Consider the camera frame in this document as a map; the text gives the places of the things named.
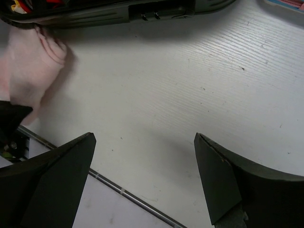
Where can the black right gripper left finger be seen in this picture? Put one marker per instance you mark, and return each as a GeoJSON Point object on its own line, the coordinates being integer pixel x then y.
{"type": "Point", "coordinates": [45, 191]}

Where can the first aid tin box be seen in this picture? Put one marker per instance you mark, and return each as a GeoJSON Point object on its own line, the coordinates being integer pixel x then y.
{"type": "Point", "coordinates": [294, 5]}

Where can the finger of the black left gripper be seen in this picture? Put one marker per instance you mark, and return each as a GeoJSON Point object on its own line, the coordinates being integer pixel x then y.
{"type": "Point", "coordinates": [11, 117]}

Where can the black hard-shell suitcase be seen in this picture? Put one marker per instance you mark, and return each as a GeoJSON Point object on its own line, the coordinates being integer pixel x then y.
{"type": "Point", "coordinates": [87, 13]}

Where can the pink towel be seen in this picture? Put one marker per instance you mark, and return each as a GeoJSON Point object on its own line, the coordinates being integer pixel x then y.
{"type": "Point", "coordinates": [30, 64]}

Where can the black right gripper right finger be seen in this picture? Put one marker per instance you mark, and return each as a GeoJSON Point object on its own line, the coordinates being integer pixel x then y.
{"type": "Point", "coordinates": [240, 193]}

